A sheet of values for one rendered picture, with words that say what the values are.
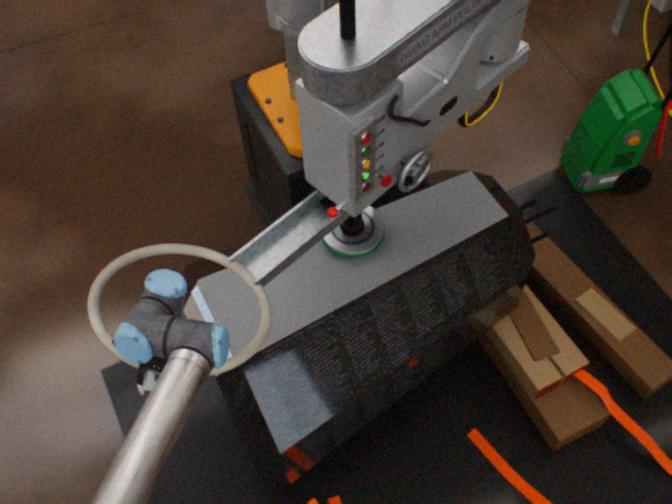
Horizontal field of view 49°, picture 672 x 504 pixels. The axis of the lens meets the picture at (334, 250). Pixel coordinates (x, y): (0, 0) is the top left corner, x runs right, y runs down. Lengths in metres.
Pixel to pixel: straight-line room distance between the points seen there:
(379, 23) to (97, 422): 2.11
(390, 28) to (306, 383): 1.15
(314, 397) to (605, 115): 1.94
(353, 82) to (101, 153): 2.49
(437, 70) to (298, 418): 1.17
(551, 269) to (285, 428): 1.52
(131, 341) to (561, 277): 2.25
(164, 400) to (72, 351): 2.09
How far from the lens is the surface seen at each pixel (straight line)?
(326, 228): 2.22
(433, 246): 2.53
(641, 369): 3.28
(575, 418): 3.09
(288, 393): 2.41
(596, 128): 3.65
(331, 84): 1.83
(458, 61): 2.23
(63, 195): 4.02
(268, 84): 3.14
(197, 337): 1.53
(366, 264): 2.48
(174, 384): 1.45
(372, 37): 1.88
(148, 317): 1.59
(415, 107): 2.16
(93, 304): 2.01
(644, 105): 3.54
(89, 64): 4.67
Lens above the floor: 2.93
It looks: 56 degrees down
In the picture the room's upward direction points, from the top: 3 degrees counter-clockwise
